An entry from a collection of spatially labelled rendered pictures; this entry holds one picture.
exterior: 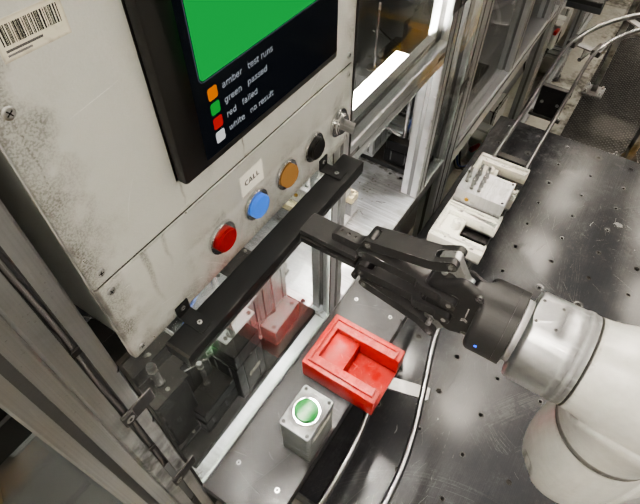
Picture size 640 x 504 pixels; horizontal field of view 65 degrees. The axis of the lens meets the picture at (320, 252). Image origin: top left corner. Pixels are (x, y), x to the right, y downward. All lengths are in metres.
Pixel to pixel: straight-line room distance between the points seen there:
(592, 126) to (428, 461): 2.54
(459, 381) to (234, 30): 1.05
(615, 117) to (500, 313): 3.09
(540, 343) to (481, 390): 0.85
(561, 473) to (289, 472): 0.50
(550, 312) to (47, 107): 0.42
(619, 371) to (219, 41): 0.41
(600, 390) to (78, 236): 0.43
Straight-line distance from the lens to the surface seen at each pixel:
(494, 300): 0.48
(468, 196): 1.36
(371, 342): 1.00
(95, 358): 0.53
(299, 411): 0.86
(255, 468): 0.97
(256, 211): 0.58
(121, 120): 0.40
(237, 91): 0.45
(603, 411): 0.49
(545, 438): 0.60
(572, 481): 0.61
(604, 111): 3.55
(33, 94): 0.36
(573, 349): 0.48
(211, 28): 0.41
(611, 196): 1.89
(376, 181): 1.36
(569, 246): 1.67
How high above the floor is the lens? 1.84
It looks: 51 degrees down
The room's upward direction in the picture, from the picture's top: straight up
